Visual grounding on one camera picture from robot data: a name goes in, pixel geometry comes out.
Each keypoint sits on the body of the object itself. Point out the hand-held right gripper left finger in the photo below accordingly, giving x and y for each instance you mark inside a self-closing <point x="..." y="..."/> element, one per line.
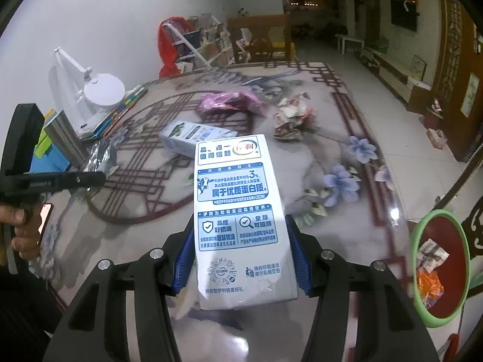
<point x="185" y="266"/>

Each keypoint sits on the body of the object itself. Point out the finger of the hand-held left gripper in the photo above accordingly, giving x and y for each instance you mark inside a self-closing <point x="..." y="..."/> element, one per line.
<point x="64" y="181"/>

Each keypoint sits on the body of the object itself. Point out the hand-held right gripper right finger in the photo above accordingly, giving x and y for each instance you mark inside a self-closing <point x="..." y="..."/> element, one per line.
<point x="299" y="262"/>

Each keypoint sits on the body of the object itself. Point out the silver foil wrapper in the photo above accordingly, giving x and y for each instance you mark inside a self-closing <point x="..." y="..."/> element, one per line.
<point x="100" y="158"/>

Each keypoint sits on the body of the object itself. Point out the large white blue milk carton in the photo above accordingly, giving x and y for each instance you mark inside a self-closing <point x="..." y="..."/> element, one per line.
<point x="237" y="215"/>

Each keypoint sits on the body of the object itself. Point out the orange plastic wrapper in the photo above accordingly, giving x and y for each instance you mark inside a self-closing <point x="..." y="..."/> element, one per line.
<point x="430" y="286"/>

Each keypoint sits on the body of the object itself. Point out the red bin with green rim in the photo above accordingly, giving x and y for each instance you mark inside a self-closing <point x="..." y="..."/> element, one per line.
<point x="454" y="241"/>

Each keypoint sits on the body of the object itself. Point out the person's left hand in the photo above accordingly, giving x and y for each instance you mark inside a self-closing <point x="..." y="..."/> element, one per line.
<point x="22" y="233"/>

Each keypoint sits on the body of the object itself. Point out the blue box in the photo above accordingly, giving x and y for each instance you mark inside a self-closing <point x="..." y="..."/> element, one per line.
<point x="51" y="160"/>

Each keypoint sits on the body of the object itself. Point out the smartphone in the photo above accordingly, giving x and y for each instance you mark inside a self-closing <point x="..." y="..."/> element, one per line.
<point x="47" y="218"/>

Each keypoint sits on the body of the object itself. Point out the grey striped box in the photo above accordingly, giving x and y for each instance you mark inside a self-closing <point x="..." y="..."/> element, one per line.
<point x="66" y="139"/>

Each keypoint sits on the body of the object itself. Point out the colourful book stack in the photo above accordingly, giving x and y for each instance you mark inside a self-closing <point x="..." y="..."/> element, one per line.
<point x="120" y="111"/>

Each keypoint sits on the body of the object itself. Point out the white desk lamp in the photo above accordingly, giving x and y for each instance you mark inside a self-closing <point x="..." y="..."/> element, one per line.
<point x="100" y="88"/>

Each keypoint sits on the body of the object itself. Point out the small green white milk carton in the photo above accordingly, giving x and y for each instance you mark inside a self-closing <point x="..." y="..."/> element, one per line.
<point x="188" y="136"/>

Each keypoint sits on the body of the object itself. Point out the crumpled white paper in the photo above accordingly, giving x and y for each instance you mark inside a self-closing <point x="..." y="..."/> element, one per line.
<point x="432" y="253"/>

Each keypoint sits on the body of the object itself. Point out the person's dark clothing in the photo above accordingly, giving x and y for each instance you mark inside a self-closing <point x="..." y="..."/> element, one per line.
<point x="26" y="313"/>

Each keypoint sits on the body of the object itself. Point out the crumpled floral paper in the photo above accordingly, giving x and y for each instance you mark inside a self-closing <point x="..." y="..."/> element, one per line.
<point x="292" y="117"/>

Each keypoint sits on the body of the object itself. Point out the red plastic bag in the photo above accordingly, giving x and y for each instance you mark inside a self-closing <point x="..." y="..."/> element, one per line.
<point x="168" y="51"/>

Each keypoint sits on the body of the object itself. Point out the pink plastic bag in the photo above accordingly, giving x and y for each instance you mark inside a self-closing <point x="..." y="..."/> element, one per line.
<point x="230" y="102"/>

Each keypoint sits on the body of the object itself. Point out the carved wooden chair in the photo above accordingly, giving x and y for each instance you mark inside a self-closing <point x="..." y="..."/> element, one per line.
<point x="474" y="230"/>

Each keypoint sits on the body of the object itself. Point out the tissue box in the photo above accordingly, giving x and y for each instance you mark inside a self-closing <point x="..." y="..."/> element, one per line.
<point x="436" y="138"/>

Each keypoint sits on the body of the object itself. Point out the white book rack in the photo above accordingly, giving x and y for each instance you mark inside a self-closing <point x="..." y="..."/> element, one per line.
<point x="211" y="47"/>

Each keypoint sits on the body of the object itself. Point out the small red white figurine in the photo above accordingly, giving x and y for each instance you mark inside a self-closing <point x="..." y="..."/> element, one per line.
<point x="436" y="106"/>

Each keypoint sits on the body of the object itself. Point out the television cabinet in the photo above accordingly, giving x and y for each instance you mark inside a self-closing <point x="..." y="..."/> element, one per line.
<point x="396" y="73"/>

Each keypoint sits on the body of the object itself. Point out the wooden bench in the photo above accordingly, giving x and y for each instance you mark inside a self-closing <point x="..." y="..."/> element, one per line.
<point x="260" y="41"/>

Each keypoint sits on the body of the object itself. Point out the white low bench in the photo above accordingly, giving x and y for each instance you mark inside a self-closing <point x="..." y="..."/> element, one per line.
<point x="350" y="40"/>

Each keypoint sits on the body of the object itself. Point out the small framed picture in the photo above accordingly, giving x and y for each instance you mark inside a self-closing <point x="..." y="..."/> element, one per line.
<point x="419" y="66"/>

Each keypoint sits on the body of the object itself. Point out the wooden lattice cabinet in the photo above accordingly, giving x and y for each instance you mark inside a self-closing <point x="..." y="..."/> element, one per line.
<point x="458" y="83"/>

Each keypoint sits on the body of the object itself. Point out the wall television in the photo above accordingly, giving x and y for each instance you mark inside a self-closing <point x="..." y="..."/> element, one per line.
<point x="403" y="16"/>

